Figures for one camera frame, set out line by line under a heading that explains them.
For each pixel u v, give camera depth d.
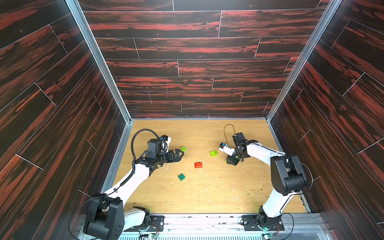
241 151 0.72
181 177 0.88
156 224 0.73
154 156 0.65
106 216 0.41
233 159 0.84
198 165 0.93
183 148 1.01
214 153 0.98
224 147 0.86
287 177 0.49
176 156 0.75
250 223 0.73
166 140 0.77
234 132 0.80
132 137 0.73
